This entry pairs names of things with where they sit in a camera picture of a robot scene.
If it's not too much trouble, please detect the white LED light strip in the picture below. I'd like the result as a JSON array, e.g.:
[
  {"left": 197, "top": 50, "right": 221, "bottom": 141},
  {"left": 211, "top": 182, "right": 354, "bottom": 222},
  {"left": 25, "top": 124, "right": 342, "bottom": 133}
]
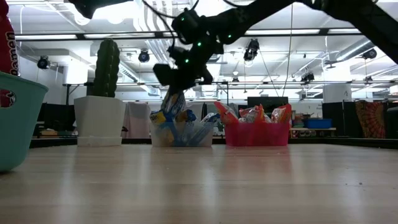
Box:
[
  {"left": 14, "top": 34, "right": 78, "bottom": 40},
  {"left": 244, "top": 29, "right": 321, "bottom": 35},
  {"left": 328, "top": 28, "right": 363, "bottom": 34},
  {"left": 83, "top": 32, "right": 155, "bottom": 39}
]

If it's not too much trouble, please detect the teal plastic bin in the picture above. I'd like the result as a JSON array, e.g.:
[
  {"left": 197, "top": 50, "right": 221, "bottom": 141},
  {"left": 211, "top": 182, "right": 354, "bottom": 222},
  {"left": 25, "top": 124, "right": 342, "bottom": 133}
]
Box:
[{"left": 0, "top": 70, "right": 50, "bottom": 173}]

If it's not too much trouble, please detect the blue storage bin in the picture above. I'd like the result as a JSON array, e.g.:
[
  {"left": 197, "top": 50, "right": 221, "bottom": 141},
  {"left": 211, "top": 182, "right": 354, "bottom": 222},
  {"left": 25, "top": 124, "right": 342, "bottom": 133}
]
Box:
[{"left": 303, "top": 118, "right": 333, "bottom": 129}]

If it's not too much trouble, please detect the white column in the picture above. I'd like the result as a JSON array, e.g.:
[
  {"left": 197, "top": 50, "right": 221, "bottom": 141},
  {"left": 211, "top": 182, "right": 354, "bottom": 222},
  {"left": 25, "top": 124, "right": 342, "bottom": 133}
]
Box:
[{"left": 323, "top": 83, "right": 353, "bottom": 103}]

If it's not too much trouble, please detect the white draped cloth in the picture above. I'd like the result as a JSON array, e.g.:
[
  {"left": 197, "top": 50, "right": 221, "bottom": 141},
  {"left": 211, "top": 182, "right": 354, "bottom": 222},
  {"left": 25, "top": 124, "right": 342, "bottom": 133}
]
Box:
[{"left": 124, "top": 101, "right": 154, "bottom": 139}]

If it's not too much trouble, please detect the clear plastic bin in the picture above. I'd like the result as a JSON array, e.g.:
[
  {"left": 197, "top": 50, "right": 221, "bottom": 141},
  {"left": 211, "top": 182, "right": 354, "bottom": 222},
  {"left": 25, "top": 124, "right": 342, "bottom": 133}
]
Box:
[{"left": 150, "top": 121, "right": 215, "bottom": 147}]

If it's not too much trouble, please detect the white hexagonal plant pot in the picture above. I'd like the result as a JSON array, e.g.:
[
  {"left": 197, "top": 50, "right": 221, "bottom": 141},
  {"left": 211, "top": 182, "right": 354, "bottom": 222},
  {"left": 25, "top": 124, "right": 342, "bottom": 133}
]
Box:
[{"left": 73, "top": 95, "right": 127, "bottom": 147}]

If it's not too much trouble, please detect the red Maruchan ramen pack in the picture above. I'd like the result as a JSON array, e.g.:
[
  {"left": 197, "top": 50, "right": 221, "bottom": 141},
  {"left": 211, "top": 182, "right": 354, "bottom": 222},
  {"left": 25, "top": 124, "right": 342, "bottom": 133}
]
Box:
[{"left": 0, "top": 0, "right": 20, "bottom": 108}]

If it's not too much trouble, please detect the orange patterned cloth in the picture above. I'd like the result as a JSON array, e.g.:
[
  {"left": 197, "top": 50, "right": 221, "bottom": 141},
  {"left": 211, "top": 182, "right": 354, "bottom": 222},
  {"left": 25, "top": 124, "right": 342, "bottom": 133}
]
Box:
[{"left": 355, "top": 100, "right": 387, "bottom": 139}]

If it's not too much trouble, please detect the black cabinet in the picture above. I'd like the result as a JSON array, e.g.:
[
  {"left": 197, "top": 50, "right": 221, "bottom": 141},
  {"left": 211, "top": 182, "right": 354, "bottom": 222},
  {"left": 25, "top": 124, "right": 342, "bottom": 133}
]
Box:
[{"left": 322, "top": 101, "right": 361, "bottom": 138}]

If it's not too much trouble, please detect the dark low cabinet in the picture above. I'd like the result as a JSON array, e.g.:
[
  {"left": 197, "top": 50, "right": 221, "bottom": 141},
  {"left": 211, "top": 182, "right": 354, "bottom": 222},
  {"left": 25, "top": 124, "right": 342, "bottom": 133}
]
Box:
[{"left": 29, "top": 102, "right": 75, "bottom": 138}]

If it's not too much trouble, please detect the wooden shelf board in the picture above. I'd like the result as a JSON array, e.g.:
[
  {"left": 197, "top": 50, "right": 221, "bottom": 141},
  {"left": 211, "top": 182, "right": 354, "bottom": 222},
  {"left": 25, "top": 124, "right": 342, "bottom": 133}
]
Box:
[{"left": 290, "top": 126, "right": 336, "bottom": 131}]

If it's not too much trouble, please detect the red plastic bin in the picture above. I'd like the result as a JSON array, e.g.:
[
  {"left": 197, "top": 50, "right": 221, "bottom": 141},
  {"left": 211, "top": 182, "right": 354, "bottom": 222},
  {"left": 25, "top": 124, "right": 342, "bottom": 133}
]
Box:
[{"left": 224, "top": 121, "right": 291, "bottom": 147}]

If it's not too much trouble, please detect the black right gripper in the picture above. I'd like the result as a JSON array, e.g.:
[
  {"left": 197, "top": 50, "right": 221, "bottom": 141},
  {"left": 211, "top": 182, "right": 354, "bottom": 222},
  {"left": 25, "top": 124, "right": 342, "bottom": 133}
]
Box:
[{"left": 152, "top": 62, "right": 214, "bottom": 91}]

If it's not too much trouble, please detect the black overhead beam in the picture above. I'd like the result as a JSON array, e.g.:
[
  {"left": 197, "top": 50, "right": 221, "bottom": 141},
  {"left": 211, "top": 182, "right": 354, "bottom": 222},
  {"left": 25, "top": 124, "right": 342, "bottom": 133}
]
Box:
[{"left": 0, "top": 27, "right": 398, "bottom": 42}]

